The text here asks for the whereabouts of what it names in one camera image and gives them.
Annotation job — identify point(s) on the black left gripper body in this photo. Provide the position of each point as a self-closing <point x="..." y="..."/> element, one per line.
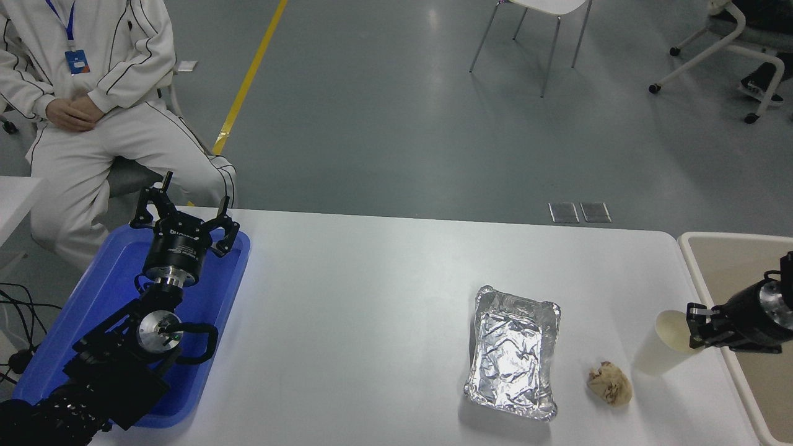
<point x="176" y="251"/>

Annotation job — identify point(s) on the white rolling chair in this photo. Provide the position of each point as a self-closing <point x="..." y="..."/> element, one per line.
<point x="740" y="46"/>

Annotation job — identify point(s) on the person's left hand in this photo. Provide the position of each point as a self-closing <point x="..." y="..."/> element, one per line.
<point x="80" y="110"/>

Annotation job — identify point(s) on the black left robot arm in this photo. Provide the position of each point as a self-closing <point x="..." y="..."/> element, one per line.
<point x="118" y="378"/>

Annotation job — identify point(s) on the crumpled tan paper ball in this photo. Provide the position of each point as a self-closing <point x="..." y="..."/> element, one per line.
<point x="612" y="385"/>

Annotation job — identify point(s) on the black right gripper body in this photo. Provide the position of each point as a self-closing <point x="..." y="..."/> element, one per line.
<point x="743" y="322"/>

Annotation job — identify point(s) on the person's right hand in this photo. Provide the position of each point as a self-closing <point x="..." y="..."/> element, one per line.
<point x="65" y="124"/>

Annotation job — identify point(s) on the white chair with metal legs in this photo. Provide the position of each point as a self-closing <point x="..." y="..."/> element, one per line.
<point x="551" y="5"/>

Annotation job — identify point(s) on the blue id badge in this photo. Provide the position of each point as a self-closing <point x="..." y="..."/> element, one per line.
<point x="77" y="62"/>

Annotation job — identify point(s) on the metal floor plate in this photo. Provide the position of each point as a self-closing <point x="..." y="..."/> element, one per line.
<point x="596" y="212"/>
<point x="564" y="213"/>

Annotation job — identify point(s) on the small white table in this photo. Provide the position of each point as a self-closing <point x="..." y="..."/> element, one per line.
<point x="15" y="198"/>

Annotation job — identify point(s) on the person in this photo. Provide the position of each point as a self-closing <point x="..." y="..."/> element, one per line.
<point x="759" y="80"/>
<point x="124" y="136"/>

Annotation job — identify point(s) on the silver foil tray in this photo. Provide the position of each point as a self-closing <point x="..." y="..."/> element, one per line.
<point x="511" y="353"/>

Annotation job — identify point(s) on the large pale bin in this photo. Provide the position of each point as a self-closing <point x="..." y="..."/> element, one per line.
<point x="756" y="384"/>

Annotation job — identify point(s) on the blue plastic tray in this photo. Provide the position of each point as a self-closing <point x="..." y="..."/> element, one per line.
<point x="111" y="285"/>

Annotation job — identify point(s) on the white paper cup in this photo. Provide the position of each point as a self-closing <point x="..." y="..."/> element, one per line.
<point x="657" y="359"/>

